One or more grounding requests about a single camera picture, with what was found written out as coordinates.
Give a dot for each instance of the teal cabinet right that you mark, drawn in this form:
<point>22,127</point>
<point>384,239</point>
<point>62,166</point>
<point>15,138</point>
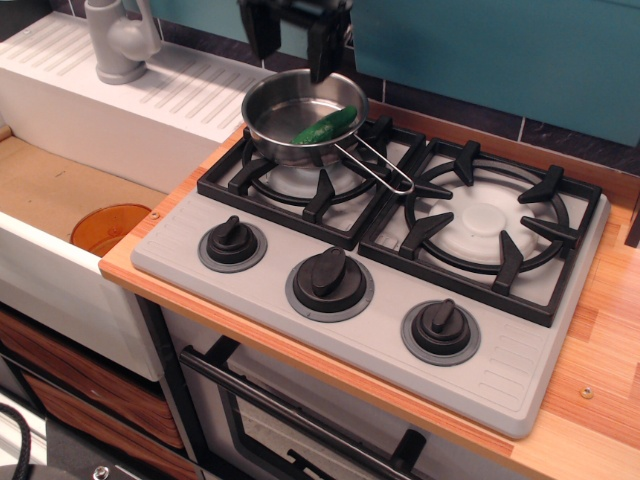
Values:
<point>571,64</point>

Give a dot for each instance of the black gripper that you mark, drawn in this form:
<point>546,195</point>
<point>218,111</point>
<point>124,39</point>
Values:
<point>326,37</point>

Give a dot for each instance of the teal cabinet left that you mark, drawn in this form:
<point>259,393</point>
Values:
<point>222,18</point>

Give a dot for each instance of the black right burner grate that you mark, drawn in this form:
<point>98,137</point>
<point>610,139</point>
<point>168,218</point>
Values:
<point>513,237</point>

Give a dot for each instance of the stainless steel pot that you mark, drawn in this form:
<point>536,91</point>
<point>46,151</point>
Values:
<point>279,108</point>

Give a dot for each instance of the grey toy faucet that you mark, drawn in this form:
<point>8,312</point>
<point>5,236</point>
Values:
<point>121,45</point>

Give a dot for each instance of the orange plastic plate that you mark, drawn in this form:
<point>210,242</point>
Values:
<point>99,231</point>

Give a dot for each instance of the black oven door handle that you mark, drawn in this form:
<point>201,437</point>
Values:
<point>213,365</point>

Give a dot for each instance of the black burner grate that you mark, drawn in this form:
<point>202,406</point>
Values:
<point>335,204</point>
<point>513,237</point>

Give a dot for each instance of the oven door with window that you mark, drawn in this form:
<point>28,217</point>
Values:
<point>276,422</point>

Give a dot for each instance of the black stove knob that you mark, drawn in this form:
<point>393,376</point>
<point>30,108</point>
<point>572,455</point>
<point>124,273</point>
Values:
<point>232,246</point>
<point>441,333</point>
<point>329,287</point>

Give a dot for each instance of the black left burner grate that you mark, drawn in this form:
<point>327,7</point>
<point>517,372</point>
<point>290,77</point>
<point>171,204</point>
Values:
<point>335,204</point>

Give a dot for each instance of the black middle stove knob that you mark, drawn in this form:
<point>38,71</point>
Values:
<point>329,287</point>

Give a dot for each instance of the grey toy stove top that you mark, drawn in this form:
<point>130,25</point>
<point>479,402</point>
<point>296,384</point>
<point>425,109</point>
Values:
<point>501,386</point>

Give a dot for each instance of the white toy sink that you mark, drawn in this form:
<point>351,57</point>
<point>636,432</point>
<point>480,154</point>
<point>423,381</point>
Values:
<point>71,144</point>

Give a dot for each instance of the wood grain drawer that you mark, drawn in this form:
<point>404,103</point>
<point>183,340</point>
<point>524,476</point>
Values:
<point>96,397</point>

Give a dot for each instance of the black right stove knob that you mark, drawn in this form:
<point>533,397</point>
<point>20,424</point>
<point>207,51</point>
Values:
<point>441,333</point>

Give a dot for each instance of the black left stove knob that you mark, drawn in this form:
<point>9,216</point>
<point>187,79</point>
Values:
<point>232,246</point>

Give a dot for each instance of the teal cabinet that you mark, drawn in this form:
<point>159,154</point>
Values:
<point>222,18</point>
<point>571,64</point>

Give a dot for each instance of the green toy pickle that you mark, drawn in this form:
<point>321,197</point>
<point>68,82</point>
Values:
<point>327,128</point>

